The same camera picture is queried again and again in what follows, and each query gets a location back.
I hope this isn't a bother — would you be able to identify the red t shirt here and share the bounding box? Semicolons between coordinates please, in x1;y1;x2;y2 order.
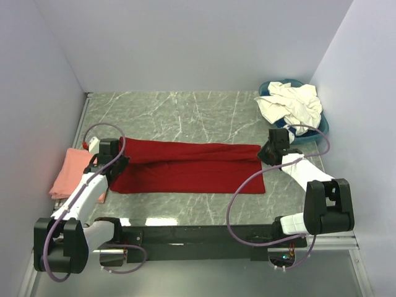
110;138;262;194

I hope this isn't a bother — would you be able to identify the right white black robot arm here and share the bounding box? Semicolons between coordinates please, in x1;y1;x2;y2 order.
257;128;355;247

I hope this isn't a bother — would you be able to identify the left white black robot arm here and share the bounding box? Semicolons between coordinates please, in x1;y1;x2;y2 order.
33;139;129;275

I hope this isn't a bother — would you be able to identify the teal plastic laundry basket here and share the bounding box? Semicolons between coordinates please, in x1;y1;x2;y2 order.
258;79;329;145

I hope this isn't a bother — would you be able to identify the blue t shirt in basket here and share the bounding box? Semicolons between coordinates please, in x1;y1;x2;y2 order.
275;119;289;129

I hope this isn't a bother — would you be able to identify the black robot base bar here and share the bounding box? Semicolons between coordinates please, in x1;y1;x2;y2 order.
108;225;308;263

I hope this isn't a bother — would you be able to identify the white crumpled t shirt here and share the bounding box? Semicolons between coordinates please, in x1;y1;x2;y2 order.
254;82;323;136

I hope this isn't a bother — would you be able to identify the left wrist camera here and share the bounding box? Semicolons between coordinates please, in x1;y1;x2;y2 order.
82;137;100;155

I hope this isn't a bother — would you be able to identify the folded pink t shirt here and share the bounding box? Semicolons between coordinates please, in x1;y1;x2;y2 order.
49;148;93;200

